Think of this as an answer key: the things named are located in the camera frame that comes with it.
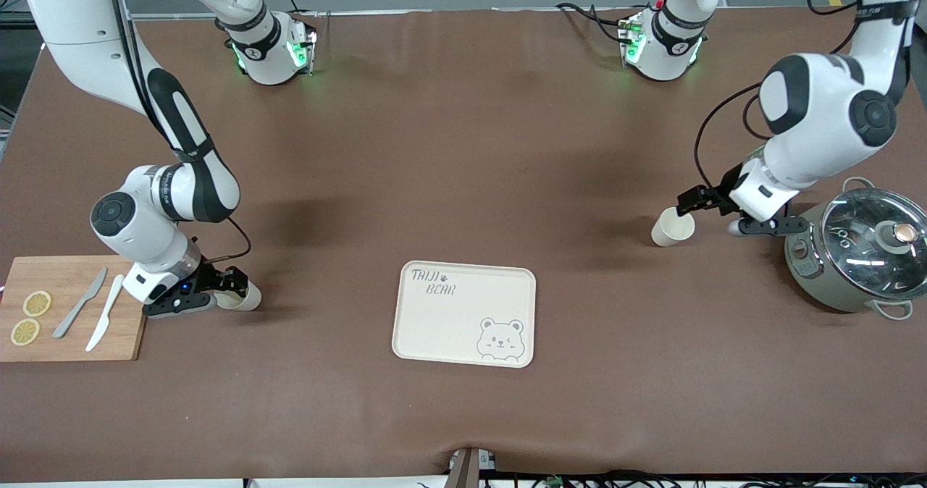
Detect glass cooker lid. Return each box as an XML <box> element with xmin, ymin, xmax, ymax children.
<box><xmin>821</xmin><ymin>188</ymin><xmax>927</xmax><ymax>300</ymax></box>

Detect cream bear print tray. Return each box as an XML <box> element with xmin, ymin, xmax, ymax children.
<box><xmin>392</xmin><ymin>260</ymin><xmax>537</xmax><ymax>369</ymax></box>

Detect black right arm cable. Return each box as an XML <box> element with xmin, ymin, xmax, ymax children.
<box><xmin>109</xmin><ymin>0</ymin><xmax>253</xmax><ymax>266</ymax></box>

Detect white plastic knife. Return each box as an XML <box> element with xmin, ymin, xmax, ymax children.
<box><xmin>85</xmin><ymin>274</ymin><xmax>127</xmax><ymax>353</ymax></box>

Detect metal table edge bracket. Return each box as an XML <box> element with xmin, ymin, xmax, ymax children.
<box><xmin>445</xmin><ymin>447</ymin><xmax>498</xmax><ymax>488</ymax></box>

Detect wooden cutting board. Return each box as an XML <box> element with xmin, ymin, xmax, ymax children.
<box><xmin>0</xmin><ymin>255</ymin><xmax>159</xmax><ymax>362</ymax></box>

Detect grey plastic knife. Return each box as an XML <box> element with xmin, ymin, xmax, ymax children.
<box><xmin>53</xmin><ymin>267</ymin><xmax>108</xmax><ymax>340</ymax></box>

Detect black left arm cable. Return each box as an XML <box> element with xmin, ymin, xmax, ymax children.
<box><xmin>694</xmin><ymin>0</ymin><xmax>864</xmax><ymax>199</ymax></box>

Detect grey-green rice cooker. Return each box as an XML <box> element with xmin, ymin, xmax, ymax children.
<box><xmin>784</xmin><ymin>177</ymin><xmax>927</xmax><ymax>322</ymax></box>

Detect brown table mat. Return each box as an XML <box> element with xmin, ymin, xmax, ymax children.
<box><xmin>0</xmin><ymin>7</ymin><xmax>927</xmax><ymax>483</ymax></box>

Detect black left base cables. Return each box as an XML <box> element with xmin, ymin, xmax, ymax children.
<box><xmin>555</xmin><ymin>1</ymin><xmax>634</xmax><ymax>44</ymax></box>

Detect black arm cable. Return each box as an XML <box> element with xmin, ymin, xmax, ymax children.
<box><xmin>109</xmin><ymin>0</ymin><xmax>253</xmax><ymax>266</ymax></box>
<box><xmin>694</xmin><ymin>0</ymin><xmax>864</xmax><ymax>199</ymax></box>

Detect white IKEA cup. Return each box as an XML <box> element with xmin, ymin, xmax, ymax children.
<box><xmin>650</xmin><ymin>207</ymin><xmax>696</xmax><ymax>248</ymax></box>
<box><xmin>214</xmin><ymin>279</ymin><xmax>262</xmax><ymax>312</ymax></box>

